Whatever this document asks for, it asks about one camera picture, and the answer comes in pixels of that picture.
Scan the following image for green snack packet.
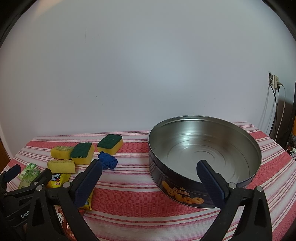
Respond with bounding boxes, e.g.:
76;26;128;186
18;163;38;179
18;170;41;189

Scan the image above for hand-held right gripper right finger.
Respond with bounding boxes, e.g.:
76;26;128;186
196;160;273;241

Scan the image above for red snack packet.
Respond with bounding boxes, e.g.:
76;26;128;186
55;204;77;241

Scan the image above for round metal cookie tin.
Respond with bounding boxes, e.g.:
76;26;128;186
148;115;262;208

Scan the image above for brown wooden panel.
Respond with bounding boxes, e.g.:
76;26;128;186
0;137;11;173

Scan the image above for black monitor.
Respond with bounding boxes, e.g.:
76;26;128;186
275;81;296;151

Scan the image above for yellow green scouring sponge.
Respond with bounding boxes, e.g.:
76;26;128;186
97;134;123;156
70;142;95;165
51;145;75;160
47;158;76;174

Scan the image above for crumpled blue cloth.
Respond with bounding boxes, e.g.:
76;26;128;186
98;151;118;170

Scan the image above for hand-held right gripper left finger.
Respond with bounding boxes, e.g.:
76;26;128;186
23;159;103;241

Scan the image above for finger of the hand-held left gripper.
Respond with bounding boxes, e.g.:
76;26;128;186
0;164;21;193
5;169;52;204

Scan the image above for red white striped cloth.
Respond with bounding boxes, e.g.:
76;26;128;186
0;122;296;241

